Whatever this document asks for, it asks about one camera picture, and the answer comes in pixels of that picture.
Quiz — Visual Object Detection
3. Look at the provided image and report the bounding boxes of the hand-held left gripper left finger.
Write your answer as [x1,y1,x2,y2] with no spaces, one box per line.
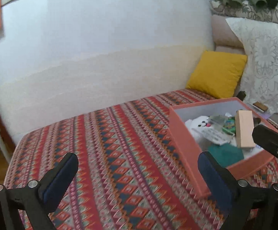
[0,152,79,230]

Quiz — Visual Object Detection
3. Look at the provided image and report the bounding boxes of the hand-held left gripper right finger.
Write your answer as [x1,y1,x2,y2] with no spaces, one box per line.
[198,151,278,230]

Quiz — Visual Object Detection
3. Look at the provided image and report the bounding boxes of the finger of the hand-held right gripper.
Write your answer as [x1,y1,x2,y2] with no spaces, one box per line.
[252,124,278,159]

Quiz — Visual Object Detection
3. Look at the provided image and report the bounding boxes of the pink rectangular box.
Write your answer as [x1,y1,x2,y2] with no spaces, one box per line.
[235,110,256,148]

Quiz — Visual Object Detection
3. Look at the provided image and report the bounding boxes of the teal oval case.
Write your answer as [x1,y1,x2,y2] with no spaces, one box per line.
[207,144,245,168]

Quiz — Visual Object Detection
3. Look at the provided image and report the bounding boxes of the white ribbed device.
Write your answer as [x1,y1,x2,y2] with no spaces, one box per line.
[198,127,233,146]

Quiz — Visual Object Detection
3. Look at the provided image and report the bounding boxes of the orange storage box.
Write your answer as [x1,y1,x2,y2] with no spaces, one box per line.
[169,97,278,197]

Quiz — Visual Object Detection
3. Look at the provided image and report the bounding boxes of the small brown box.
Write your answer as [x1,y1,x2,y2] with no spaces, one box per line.
[253,102,269,113]

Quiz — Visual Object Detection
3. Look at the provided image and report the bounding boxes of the green packet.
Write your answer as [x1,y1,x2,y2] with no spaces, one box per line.
[222,117,237,135]

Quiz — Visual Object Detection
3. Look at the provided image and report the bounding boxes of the clear plastic case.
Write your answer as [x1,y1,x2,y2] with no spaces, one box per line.
[208,114,229,128]

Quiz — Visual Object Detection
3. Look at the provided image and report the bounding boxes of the white plush dog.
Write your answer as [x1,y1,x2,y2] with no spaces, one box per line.
[186,115,213,146]

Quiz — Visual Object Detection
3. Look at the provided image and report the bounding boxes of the white lace cloth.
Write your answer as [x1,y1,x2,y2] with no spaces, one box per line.
[226,17,278,114]

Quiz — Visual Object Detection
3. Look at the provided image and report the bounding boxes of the red patterned blanket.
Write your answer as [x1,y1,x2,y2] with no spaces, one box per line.
[4,89,278,230]

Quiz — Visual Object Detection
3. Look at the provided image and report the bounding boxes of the yellow pillow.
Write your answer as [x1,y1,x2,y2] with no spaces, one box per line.
[186,51,248,99]

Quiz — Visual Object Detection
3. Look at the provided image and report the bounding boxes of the beige cushion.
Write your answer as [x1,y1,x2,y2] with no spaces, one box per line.
[211,14,246,54]

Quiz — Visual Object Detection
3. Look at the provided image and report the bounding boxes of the floral cushion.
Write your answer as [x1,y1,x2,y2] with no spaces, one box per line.
[210,0,278,26]

